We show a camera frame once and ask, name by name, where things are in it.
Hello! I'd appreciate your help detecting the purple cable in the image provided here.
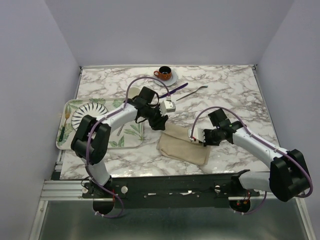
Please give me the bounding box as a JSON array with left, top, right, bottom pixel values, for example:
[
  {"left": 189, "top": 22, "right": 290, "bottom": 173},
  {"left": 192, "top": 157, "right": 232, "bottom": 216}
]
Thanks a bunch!
[
  {"left": 190, "top": 106, "right": 315, "bottom": 216},
  {"left": 84, "top": 76, "right": 173, "bottom": 220}
]

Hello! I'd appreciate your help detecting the white tray with leaf print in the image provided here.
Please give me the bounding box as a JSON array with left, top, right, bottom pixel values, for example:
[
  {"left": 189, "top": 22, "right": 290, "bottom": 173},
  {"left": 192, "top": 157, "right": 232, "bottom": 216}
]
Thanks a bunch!
[{"left": 56, "top": 98, "right": 144, "bottom": 150}]

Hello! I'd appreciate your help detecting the gold fork with green handle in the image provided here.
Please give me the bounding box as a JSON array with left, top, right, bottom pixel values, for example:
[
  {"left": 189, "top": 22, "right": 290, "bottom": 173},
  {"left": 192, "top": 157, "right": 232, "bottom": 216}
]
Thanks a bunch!
[{"left": 58, "top": 107, "right": 71, "bottom": 142}]

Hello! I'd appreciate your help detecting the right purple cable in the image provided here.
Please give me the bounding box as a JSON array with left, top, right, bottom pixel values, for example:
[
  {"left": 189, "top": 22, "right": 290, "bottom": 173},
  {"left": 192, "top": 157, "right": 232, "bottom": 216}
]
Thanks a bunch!
[{"left": 190, "top": 106, "right": 315, "bottom": 216}]

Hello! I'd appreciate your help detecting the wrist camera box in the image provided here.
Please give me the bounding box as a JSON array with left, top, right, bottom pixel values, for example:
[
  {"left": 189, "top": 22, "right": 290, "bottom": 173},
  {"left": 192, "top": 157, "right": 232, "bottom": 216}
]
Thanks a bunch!
[
  {"left": 187, "top": 127, "right": 206, "bottom": 144},
  {"left": 159, "top": 100, "right": 176, "bottom": 115}
]

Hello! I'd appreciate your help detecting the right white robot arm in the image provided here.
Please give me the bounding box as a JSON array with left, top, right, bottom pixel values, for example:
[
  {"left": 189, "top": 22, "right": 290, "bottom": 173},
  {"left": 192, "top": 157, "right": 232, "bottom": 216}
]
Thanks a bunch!
[{"left": 202, "top": 108, "right": 313, "bottom": 202}]

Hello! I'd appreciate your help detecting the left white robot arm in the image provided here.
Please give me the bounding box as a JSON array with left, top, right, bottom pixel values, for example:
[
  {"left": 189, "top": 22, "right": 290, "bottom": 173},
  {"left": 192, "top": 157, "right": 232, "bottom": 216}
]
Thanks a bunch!
[{"left": 70, "top": 87, "right": 176, "bottom": 198}]

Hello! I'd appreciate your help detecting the white plate with blue stripes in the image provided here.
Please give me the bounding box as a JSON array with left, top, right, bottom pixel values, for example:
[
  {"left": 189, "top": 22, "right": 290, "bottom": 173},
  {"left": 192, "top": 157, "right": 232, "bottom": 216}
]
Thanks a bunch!
[{"left": 71, "top": 102, "right": 108, "bottom": 131}]

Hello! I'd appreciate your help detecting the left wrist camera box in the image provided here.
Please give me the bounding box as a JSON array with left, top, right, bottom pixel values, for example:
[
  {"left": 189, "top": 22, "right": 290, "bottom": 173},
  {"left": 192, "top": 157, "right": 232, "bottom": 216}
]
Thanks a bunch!
[{"left": 159, "top": 100, "right": 176, "bottom": 115}]

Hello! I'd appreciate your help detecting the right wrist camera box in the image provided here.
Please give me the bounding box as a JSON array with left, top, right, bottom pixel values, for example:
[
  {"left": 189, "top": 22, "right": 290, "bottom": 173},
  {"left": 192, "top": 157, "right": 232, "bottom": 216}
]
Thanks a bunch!
[{"left": 187, "top": 127, "right": 206, "bottom": 144}]

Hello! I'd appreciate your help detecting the grey and cream mug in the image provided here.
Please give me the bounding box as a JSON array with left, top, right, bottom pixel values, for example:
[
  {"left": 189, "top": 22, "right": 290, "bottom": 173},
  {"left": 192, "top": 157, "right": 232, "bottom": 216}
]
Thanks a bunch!
[{"left": 128, "top": 86, "right": 141, "bottom": 99}]

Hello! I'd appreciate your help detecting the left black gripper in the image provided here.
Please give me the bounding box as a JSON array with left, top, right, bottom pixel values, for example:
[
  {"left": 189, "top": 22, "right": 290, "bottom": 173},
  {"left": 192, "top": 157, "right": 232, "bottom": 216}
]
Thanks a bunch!
[{"left": 144, "top": 104, "right": 169, "bottom": 132}]

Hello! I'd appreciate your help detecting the silver fork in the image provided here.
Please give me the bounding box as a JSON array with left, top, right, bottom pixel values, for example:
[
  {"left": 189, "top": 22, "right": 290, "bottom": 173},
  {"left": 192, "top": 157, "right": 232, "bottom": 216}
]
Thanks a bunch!
[{"left": 176, "top": 85, "right": 209, "bottom": 101}]

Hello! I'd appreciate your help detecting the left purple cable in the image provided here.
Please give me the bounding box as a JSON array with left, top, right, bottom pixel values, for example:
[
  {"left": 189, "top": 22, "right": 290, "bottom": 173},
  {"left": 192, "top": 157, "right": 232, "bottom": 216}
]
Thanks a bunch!
[{"left": 84, "top": 76, "right": 173, "bottom": 220}]

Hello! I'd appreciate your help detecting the white saucer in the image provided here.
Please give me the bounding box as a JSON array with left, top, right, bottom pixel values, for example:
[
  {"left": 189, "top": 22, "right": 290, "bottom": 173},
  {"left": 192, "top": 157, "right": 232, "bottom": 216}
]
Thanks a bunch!
[{"left": 153, "top": 70, "right": 178, "bottom": 87}]

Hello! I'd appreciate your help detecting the silver spoon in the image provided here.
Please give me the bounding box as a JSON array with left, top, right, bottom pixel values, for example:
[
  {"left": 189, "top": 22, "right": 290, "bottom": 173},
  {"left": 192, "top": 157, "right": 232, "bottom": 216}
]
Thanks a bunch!
[{"left": 116, "top": 125, "right": 124, "bottom": 136}]

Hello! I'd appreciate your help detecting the aluminium frame rail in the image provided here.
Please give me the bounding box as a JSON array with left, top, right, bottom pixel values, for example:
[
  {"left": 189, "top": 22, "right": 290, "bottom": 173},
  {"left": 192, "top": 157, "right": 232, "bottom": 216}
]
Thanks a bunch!
[{"left": 41, "top": 174, "right": 248, "bottom": 200}]

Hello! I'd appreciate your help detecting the brown coffee cup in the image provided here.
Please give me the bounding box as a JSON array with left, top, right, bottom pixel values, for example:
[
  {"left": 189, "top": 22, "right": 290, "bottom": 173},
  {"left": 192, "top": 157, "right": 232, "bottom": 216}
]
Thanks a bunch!
[{"left": 155, "top": 66, "right": 172, "bottom": 79}]

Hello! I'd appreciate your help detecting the beige cloth napkin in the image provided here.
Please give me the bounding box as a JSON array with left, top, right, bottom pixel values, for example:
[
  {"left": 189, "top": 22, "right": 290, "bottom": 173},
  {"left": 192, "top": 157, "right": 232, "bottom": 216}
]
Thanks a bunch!
[{"left": 157, "top": 123, "right": 211, "bottom": 166}]

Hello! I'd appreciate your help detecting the purple knife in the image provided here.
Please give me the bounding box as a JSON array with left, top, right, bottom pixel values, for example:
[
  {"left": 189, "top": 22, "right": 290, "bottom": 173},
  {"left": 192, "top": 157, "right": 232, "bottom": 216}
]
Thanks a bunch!
[{"left": 159, "top": 83, "right": 188, "bottom": 99}]

